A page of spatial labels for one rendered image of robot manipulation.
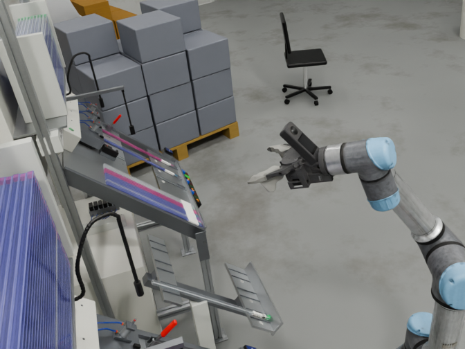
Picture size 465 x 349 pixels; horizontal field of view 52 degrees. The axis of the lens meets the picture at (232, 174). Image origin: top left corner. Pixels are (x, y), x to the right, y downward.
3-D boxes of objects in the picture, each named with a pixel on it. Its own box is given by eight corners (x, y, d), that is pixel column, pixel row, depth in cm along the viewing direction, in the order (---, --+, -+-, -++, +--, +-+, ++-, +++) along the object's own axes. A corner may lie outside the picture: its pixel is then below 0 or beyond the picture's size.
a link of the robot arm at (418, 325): (433, 330, 175) (438, 305, 167) (446, 363, 163) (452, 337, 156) (399, 332, 175) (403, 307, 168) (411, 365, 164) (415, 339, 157)
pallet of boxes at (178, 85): (196, 109, 506) (177, -8, 441) (239, 135, 448) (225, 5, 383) (88, 149, 454) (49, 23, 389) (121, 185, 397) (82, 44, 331)
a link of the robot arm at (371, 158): (395, 179, 108) (385, 149, 103) (348, 183, 114) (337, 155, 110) (400, 156, 113) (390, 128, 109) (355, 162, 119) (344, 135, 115)
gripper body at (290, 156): (287, 190, 123) (331, 185, 116) (275, 163, 119) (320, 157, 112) (296, 172, 128) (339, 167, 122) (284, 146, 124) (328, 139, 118)
